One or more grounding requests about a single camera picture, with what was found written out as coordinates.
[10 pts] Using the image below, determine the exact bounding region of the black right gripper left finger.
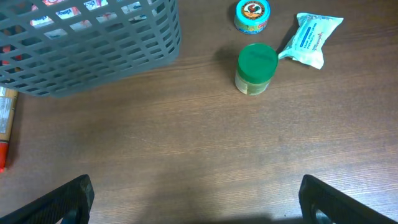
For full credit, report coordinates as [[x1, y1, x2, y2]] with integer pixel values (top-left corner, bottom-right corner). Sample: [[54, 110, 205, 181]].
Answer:
[[1, 174, 95, 224]]

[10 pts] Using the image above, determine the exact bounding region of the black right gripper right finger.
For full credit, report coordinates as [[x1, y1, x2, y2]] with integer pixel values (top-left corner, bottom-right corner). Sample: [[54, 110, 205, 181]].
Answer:
[[298, 174, 397, 224]]

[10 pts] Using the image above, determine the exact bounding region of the orange spaghetti packet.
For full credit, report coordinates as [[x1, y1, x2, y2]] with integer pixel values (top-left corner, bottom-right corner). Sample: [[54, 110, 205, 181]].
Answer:
[[1, 87, 18, 172]]

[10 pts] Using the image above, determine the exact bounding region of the grey plastic shopping basket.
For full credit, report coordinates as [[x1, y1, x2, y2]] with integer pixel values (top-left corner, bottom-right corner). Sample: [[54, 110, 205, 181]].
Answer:
[[1, 0, 182, 97]]

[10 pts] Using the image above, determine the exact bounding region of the Kleenex tissue multipack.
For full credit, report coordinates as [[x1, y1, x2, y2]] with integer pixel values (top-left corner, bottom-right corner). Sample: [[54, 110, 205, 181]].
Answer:
[[30, 0, 147, 39]]

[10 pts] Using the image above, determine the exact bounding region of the green lid glass jar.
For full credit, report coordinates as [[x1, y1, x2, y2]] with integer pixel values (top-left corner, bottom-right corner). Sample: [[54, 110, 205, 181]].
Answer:
[[235, 43, 279, 96]]

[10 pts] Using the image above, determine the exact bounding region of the light green wipes packet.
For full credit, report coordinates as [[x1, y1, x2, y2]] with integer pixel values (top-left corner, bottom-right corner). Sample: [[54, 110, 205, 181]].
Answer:
[[278, 12, 344, 70]]

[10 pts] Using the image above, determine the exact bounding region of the blue rooster tin can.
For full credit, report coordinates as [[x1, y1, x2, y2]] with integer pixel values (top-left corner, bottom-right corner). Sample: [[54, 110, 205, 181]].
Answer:
[[234, 0, 271, 35]]

